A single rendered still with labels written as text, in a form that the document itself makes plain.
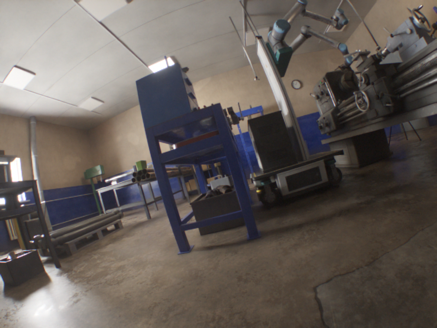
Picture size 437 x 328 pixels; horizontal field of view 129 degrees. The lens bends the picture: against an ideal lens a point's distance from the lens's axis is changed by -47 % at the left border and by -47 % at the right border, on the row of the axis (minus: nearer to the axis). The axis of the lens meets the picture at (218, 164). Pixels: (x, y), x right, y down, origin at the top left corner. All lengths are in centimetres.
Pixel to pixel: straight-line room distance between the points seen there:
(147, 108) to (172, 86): 23
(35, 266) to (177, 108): 187
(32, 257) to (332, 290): 213
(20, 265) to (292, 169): 255
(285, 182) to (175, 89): 118
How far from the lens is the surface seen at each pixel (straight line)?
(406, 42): 193
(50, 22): 383
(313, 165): 180
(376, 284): 68
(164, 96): 133
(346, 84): 273
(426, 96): 175
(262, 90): 610
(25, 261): 205
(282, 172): 173
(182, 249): 133
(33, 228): 413
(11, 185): 195
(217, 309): 73
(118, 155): 710
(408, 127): 614
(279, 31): 206
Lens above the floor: 46
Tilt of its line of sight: 2 degrees up
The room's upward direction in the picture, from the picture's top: 16 degrees counter-clockwise
